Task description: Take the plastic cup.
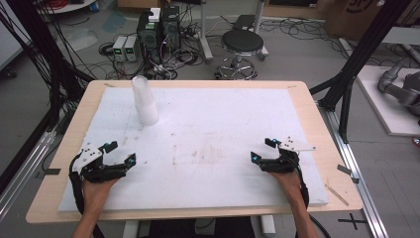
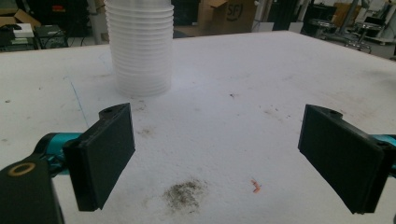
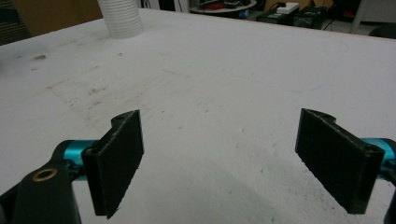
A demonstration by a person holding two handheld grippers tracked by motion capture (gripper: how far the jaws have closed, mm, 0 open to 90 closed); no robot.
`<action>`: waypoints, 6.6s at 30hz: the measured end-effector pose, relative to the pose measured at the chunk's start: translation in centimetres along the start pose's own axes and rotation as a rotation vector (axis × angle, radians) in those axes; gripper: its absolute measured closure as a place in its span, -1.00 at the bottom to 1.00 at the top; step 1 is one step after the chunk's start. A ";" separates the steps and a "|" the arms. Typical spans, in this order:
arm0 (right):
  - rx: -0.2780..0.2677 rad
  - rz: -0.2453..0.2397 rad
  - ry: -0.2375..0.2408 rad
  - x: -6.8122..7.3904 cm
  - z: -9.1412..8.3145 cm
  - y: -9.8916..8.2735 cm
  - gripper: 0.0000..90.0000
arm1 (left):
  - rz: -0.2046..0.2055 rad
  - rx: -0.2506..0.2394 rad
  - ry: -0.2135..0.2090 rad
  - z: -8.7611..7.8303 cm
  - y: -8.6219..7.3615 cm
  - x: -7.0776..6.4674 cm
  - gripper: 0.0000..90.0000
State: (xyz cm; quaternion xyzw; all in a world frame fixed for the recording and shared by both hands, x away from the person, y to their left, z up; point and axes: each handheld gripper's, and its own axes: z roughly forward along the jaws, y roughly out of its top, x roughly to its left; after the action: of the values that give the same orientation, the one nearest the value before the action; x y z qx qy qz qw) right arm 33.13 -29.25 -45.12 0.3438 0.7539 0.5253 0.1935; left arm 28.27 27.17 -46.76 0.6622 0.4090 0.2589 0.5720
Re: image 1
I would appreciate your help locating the black round stool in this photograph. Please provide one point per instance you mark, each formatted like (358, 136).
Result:
(242, 41)

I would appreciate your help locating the slim black computer tower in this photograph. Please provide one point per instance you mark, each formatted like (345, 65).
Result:
(171, 28)

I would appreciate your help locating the aluminium rail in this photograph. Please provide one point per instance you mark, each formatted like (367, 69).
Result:
(26, 172)
(356, 178)

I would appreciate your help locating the black tape cross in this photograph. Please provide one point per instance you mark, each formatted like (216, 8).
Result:
(352, 221)

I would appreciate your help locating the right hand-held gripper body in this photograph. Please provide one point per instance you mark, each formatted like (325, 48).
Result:
(280, 163)

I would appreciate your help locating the white foam mat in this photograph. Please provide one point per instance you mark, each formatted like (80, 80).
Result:
(204, 132)

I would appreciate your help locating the stack of white plastic cups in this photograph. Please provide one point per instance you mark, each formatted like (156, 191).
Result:
(147, 105)

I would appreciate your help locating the brown cardboard box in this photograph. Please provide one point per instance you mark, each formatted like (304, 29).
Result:
(350, 16)

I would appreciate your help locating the dark tape piece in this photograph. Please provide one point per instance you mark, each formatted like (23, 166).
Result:
(344, 169)
(355, 180)
(52, 171)

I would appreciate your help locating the person's left hand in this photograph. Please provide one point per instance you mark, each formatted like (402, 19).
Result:
(95, 195)

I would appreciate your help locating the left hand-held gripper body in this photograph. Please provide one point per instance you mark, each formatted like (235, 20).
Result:
(95, 170)

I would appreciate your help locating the thin wooden strip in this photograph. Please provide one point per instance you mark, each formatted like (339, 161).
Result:
(336, 195)

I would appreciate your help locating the black metal frame strut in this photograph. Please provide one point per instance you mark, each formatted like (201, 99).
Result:
(360, 56)

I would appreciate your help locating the white table leg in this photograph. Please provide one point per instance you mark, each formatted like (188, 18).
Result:
(268, 225)
(131, 229)

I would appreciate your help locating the white platform board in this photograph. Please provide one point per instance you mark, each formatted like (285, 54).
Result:
(383, 109)

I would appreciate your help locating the person's dark trousers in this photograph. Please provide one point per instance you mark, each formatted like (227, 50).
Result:
(231, 228)

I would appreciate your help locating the round white table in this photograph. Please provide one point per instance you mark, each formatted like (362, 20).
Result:
(71, 6)

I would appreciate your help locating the small white box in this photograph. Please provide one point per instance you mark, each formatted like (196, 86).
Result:
(154, 15)

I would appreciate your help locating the person's right hand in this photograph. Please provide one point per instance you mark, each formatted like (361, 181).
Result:
(289, 183)

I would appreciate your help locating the large black computer tower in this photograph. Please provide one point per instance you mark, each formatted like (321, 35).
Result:
(148, 36)

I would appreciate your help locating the grey metal stand leg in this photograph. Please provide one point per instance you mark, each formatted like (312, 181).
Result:
(205, 39)
(261, 16)

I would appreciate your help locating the grey power supply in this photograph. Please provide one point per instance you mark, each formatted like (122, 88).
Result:
(119, 48)
(131, 48)

